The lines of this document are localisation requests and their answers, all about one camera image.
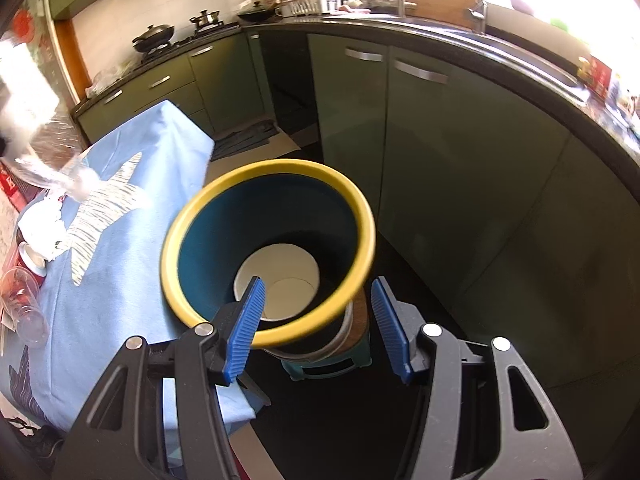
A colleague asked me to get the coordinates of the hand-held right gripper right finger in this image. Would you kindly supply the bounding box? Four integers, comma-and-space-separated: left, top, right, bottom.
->
370, 276, 586, 480

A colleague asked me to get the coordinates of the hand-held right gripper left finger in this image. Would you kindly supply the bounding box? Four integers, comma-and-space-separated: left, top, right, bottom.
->
65, 276, 267, 480

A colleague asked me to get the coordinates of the blue yellow-rimmed waste bin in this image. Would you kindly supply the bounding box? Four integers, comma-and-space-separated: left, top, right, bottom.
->
160, 158, 377, 361

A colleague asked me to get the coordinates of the white tissue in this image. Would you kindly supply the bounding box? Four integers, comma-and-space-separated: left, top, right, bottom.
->
19, 195, 68, 261

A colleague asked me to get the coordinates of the red and white carton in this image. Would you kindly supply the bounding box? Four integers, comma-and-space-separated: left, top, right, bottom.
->
15, 241, 49, 277

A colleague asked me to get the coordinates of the clear plastic wrapper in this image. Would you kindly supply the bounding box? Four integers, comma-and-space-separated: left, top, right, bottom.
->
15, 152, 156, 211

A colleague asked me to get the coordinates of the blue starfish printed tablecloth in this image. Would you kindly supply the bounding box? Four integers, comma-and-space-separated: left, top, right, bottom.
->
0, 100, 273, 436

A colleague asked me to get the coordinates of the green base cabinet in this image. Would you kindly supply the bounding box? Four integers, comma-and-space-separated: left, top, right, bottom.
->
307, 32, 640, 411
77, 30, 263, 143

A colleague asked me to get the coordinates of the dark striped floor mat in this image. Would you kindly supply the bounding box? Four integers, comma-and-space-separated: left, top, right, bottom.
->
212, 120, 281, 161

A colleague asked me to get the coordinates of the clear plastic cup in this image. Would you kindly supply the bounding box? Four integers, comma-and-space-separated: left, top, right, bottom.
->
0, 267, 51, 348

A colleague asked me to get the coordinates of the white plastic bag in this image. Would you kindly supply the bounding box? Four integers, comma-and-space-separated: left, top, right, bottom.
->
85, 67, 131, 98

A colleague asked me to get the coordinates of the gas stove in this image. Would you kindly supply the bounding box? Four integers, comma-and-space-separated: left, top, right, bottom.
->
135, 22, 241, 63

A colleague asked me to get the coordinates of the steel sink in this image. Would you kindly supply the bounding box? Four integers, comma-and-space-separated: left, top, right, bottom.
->
475, 30, 591, 106

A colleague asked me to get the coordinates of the steel cooking pot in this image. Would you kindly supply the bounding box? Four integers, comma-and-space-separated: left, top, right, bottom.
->
189, 9, 223, 31

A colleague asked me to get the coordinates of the black lidded wok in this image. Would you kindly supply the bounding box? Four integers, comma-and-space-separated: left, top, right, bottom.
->
237, 2, 281, 23

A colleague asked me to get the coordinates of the red box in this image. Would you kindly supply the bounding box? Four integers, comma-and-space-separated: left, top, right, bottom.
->
580, 55, 613, 98

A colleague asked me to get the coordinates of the steel sink faucet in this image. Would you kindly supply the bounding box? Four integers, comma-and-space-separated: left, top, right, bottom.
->
467, 0, 488, 33

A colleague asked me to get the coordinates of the wooden cutting board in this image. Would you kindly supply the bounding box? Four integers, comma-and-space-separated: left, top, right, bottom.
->
407, 0, 483, 28

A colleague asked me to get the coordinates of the wooden door frame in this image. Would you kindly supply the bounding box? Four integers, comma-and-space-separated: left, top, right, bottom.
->
55, 17, 86, 106

